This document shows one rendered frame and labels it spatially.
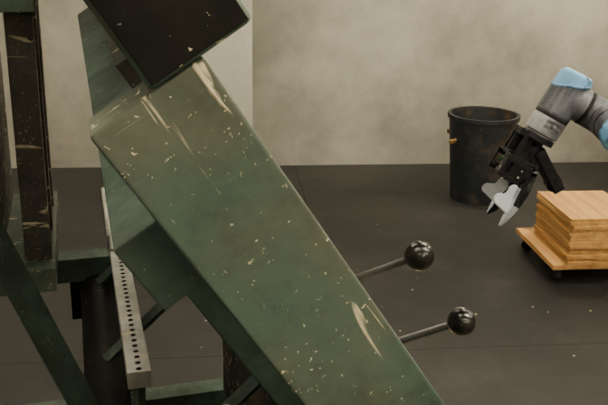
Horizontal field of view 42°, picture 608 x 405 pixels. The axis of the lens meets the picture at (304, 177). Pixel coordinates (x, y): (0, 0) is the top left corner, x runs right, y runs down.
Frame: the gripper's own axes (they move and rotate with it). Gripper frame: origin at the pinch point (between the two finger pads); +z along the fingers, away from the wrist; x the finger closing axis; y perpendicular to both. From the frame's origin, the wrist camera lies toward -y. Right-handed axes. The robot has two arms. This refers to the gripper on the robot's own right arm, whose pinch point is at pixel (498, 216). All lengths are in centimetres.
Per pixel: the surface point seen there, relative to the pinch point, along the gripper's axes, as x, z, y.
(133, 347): 0, 64, 59
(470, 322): 72, 3, 32
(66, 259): -105, 101, 79
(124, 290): -29, 66, 63
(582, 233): -238, 24, -168
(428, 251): 73, -4, 42
